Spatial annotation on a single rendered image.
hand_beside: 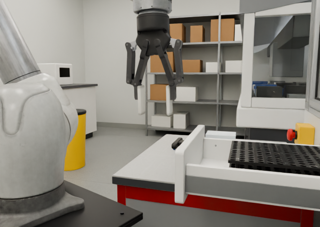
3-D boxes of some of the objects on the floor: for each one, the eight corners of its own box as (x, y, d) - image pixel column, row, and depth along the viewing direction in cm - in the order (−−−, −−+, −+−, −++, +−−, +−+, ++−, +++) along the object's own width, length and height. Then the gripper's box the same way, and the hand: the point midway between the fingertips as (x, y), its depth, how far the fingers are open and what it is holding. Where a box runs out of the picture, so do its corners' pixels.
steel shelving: (145, 135, 480) (144, 16, 455) (154, 130, 526) (154, 22, 502) (400, 154, 370) (416, -2, 346) (383, 145, 416) (396, 7, 392)
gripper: (107, 14, 63) (112, 116, 66) (191, 6, 57) (192, 118, 60) (121, 20, 70) (125, 111, 73) (197, 14, 65) (198, 113, 67)
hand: (155, 102), depth 66 cm, fingers open, 6 cm apart
